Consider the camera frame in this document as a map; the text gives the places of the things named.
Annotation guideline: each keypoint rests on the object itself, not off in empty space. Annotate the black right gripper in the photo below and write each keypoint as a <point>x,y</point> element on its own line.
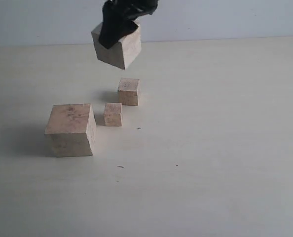
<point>122,12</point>

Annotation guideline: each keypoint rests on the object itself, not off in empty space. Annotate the second largest wooden cube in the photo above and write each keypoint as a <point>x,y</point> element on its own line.
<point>123,53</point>

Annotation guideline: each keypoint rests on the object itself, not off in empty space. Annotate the smallest wooden cube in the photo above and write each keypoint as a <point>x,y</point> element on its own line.
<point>113,114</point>

